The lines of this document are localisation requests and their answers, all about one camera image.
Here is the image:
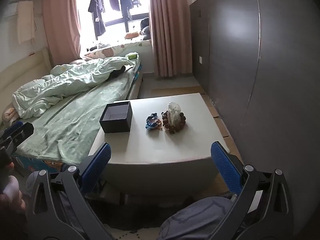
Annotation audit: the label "floral pillow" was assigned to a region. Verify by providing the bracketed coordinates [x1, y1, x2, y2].
[84, 40, 152, 59]

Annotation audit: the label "pink right curtain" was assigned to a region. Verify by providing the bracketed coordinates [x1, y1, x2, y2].
[150, 0, 192, 77]

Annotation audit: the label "pink curtain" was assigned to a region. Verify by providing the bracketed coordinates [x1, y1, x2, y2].
[150, 0, 192, 77]
[42, 0, 81, 65]

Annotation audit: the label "dark wardrobe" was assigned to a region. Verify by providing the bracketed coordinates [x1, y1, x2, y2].
[190, 0, 319, 232]

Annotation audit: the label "bed with green sheet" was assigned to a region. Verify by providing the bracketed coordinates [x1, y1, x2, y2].
[14, 55, 141, 172]

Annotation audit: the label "green item on bed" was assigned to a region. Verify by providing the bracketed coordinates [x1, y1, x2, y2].
[126, 52, 138, 60]

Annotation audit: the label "orange plush on sill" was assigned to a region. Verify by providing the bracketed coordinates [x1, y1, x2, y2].
[124, 31, 140, 40]

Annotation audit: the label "white low table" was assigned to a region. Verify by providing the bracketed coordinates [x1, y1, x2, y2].
[89, 93, 227, 196]

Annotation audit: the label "person's grey trouser knee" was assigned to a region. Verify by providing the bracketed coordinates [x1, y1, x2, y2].
[158, 197, 233, 239]

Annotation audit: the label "black garment on bed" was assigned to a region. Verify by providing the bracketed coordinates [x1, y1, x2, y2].
[109, 66, 126, 79]

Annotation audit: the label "pink left curtain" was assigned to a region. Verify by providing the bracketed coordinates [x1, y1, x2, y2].
[42, 0, 81, 65]

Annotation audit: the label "white jade pendant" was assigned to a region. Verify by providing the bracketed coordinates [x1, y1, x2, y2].
[167, 102, 181, 126]

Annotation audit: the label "blue bead bracelet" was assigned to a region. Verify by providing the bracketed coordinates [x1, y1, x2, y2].
[145, 113, 163, 131]

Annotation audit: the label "light green duvet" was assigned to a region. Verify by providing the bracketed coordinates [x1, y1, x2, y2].
[12, 55, 139, 119]

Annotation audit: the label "person's left hand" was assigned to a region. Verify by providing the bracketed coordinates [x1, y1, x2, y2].
[1, 162, 25, 214]

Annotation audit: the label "cream headboard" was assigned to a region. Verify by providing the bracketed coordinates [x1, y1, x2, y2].
[0, 48, 52, 114]

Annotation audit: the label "hanging dark clothes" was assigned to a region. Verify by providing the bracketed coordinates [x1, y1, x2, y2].
[88, 0, 142, 38]

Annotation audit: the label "dark cushion on sill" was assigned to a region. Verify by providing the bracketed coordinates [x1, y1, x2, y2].
[140, 17, 151, 40]

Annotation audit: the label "black jewelry box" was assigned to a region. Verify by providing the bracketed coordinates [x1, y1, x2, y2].
[99, 101, 133, 134]

